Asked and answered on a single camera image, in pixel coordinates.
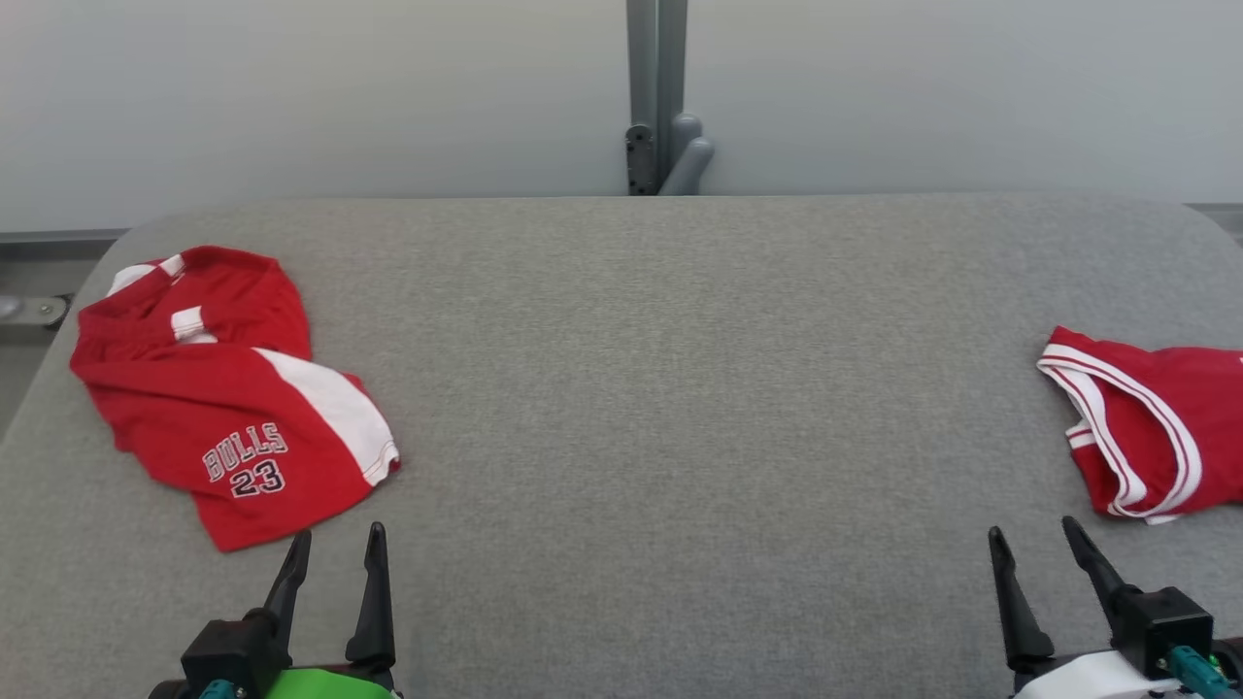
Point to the red jersey with white sleeves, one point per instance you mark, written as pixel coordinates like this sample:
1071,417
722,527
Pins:
1194,417

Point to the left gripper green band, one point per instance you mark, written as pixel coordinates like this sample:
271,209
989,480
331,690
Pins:
330,684

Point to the grey fabric sofa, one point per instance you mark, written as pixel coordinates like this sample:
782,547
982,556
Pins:
660,408

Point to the silver metal floor bracket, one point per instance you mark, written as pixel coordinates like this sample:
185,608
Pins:
34,311

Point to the grey rounded pipe fitting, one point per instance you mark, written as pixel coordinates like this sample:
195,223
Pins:
688,160

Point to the teal camera connector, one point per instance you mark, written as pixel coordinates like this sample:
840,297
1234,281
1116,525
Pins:
1196,672
221,689

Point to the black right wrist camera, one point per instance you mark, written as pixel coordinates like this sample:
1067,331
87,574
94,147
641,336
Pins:
1160,621

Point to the red Bulls 23 shorts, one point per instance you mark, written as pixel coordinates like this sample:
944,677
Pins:
194,398

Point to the teal right camera connector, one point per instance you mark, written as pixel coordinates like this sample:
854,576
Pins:
1196,672

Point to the teal left camera connector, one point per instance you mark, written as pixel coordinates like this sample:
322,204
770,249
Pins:
221,689

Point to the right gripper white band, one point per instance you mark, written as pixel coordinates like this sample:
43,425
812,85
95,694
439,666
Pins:
1088,680

